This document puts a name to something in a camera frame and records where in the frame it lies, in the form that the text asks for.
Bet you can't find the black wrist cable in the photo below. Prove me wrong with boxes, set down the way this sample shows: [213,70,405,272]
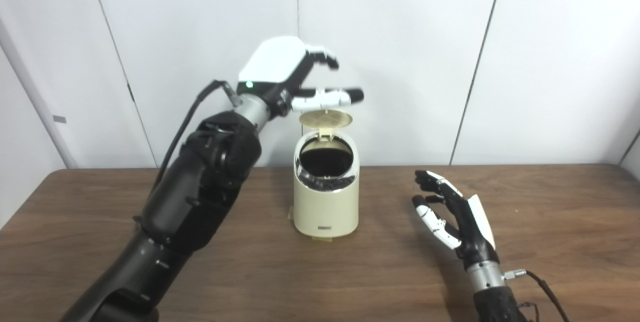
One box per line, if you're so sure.
[150,80,243,198]
[502,269,571,322]

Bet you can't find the round cream bin lid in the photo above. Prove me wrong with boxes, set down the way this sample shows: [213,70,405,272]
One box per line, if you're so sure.
[299,110,353,142]

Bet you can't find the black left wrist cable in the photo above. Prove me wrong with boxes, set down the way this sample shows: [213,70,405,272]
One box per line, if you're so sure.
[150,80,243,198]

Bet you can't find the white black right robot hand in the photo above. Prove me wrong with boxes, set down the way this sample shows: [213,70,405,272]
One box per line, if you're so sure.
[412,170,500,265]

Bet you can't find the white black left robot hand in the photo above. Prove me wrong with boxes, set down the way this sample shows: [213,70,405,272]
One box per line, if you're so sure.
[237,36,365,118]

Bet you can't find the cream-colored bin body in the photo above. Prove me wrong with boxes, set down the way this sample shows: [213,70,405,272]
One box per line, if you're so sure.
[293,131,360,239]

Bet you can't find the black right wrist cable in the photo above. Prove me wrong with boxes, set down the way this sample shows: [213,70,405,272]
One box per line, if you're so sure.
[502,269,571,322]

